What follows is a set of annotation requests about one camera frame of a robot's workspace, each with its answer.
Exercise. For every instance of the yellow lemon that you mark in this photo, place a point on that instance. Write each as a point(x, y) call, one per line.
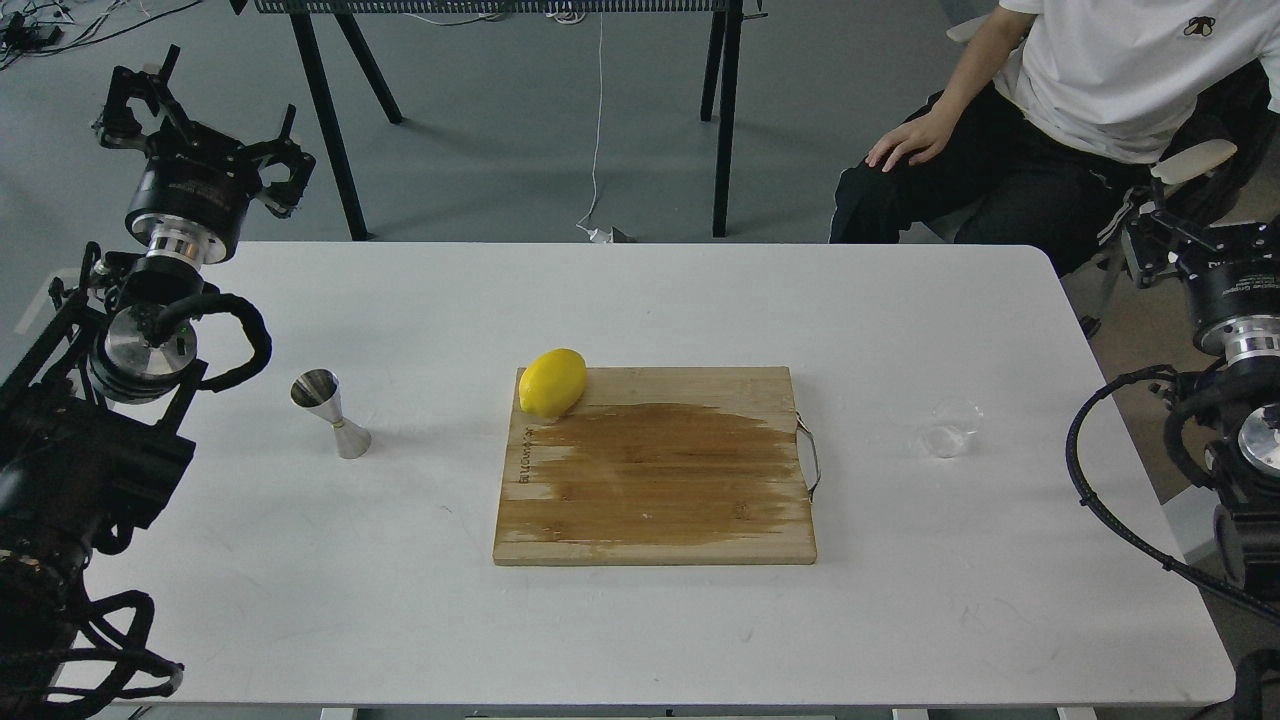
point(552, 383)

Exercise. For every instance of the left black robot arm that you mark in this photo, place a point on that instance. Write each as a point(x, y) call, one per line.
point(91, 414)

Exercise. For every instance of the seated person white shirt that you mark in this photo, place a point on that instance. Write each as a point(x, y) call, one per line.
point(1052, 117)

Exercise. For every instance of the clear plastic measuring cup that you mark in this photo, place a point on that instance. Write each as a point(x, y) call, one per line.
point(952, 428)

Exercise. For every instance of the wooden cutting board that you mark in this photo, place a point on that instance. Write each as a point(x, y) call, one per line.
point(660, 466)

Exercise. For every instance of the steel double jigger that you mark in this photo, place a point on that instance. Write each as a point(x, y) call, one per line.
point(318, 392)

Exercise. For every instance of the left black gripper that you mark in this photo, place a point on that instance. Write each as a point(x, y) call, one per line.
point(190, 190)

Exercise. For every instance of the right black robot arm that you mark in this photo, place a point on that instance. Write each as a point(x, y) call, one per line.
point(1221, 425)

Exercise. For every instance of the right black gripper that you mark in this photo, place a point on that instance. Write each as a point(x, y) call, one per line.
point(1230, 274)

